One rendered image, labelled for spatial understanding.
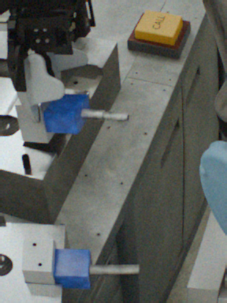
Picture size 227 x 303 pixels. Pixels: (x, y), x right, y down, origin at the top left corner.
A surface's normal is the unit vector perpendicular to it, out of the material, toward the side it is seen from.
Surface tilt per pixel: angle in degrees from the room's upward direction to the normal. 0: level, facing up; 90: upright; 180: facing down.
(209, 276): 0
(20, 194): 90
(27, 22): 82
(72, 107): 12
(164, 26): 0
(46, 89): 71
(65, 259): 0
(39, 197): 90
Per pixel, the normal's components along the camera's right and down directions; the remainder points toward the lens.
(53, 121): -0.34, 0.59
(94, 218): -0.06, -0.69
